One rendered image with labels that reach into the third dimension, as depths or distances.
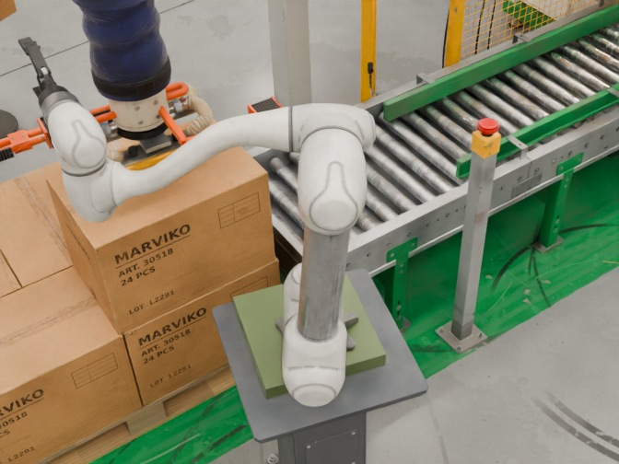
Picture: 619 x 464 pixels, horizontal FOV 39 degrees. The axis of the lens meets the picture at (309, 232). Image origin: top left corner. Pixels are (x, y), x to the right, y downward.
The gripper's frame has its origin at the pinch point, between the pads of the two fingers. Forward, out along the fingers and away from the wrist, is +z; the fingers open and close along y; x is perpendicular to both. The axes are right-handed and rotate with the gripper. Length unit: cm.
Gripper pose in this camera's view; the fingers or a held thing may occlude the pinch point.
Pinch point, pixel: (32, 65)
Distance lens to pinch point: 226.3
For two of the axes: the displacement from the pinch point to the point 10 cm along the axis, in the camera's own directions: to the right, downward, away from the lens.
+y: 0.3, 7.3, 6.9
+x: 8.7, -3.7, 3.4
